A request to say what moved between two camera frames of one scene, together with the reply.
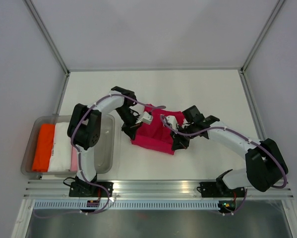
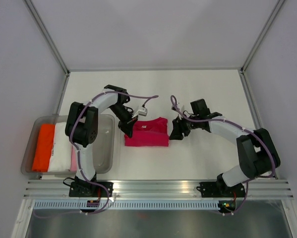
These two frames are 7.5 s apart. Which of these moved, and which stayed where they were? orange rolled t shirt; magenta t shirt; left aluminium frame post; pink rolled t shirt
Moved: magenta t shirt
Stayed: left aluminium frame post; orange rolled t shirt; pink rolled t shirt
